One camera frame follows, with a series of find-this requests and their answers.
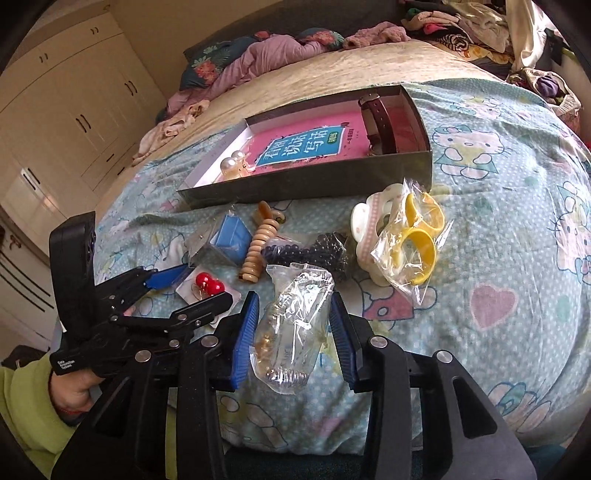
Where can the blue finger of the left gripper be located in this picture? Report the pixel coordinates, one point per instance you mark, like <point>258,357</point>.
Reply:
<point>167,278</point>
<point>201,313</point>

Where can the red ball earrings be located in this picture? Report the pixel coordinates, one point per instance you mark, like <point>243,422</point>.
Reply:
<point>200,284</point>

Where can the pink fuzzy garment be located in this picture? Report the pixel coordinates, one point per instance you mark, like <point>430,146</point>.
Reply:
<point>384,32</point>

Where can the dark cardboard box tray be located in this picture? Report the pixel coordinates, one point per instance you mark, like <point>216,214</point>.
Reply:
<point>361,176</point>

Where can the green sleeve left forearm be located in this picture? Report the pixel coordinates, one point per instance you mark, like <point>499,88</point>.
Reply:
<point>29,414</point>

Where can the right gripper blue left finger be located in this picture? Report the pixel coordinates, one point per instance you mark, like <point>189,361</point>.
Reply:
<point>235,334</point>

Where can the pink blanket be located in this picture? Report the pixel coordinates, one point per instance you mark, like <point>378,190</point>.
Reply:
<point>258,59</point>

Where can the Hello Kitty blue bedsheet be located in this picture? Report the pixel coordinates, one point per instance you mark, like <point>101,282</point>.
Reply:
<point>510,296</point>

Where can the beige bed cover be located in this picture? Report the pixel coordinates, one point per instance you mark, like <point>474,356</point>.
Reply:
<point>329,73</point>

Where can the cream wardrobe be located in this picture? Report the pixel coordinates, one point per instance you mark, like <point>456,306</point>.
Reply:
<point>73,109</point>

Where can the gold jewelry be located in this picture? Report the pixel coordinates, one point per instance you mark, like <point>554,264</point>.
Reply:
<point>293,327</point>

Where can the person's left hand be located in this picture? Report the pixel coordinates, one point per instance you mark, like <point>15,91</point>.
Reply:
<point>71,393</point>

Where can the light pink cloth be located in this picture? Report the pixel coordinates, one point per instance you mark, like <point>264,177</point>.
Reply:
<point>164,131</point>

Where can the blue small jewelry box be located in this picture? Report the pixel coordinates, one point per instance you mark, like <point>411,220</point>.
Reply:
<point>226,235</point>

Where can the pink Chinese book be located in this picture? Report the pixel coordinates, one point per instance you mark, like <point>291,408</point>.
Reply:
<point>315,140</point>

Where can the floral bag with clothes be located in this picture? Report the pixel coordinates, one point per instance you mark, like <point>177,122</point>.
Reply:
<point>553,89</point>

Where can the yellow bangles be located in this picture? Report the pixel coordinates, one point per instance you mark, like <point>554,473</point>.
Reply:
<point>407,248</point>

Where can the white pink hair claw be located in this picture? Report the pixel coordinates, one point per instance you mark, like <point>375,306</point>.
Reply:
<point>367,219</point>

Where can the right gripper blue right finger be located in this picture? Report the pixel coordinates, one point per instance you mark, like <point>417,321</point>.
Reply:
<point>351,334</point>

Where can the pile of clothes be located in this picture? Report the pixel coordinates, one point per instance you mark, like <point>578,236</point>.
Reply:
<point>473,30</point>

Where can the floral dark pillow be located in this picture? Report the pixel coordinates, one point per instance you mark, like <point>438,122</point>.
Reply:
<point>206,64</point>

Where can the cream curtain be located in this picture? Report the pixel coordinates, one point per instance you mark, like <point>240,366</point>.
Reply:
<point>527,24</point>

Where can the dark green headboard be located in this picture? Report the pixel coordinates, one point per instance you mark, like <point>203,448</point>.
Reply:
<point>291,17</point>

